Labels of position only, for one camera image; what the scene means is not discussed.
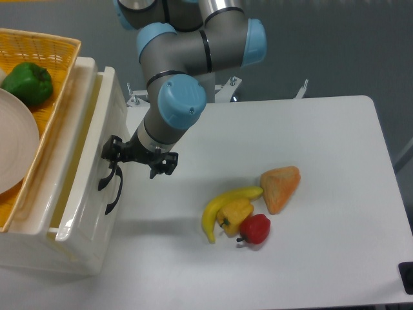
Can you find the white drawer cabinet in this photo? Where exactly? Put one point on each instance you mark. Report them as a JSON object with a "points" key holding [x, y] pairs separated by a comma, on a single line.
{"points": [[29, 241]]}

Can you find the black object at table edge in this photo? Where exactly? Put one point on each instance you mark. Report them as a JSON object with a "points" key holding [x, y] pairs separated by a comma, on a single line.
{"points": [[406, 273]]}

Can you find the orange triangular bread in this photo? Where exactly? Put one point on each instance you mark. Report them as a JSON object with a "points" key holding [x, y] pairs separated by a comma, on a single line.
{"points": [[278, 186]]}

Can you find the yellow bell pepper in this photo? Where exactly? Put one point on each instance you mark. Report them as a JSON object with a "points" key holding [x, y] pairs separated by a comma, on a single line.
{"points": [[233, 214]]}

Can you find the yellow banana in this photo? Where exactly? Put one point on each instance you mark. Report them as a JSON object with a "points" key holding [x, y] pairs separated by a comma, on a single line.
{"points": [[208, 218]]}

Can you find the yellow woven basket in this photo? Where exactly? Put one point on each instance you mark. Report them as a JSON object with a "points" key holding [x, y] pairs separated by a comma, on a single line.
{"points": [[58, 55]]}

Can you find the green bell pepper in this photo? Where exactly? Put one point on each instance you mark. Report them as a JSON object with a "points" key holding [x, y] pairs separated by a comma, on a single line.
{"points": [[30, 83]]}

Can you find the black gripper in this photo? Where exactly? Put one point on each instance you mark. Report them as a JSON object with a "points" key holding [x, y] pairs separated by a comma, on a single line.
{"points": [[114, 151]]}

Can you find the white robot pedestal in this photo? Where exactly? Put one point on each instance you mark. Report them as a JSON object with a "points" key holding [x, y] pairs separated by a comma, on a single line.
{"points": [[207, 81]]}

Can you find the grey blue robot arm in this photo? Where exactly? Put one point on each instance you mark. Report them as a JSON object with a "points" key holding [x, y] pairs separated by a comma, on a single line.
{"points": [[177, 42]]}

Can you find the beige plate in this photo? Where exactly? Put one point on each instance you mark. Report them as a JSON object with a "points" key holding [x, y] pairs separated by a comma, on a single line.
{"points": [[19, 140]]}

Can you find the red bell pepper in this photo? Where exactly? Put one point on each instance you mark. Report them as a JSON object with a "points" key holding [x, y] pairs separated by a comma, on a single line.
{"points": [[254, 230]]}

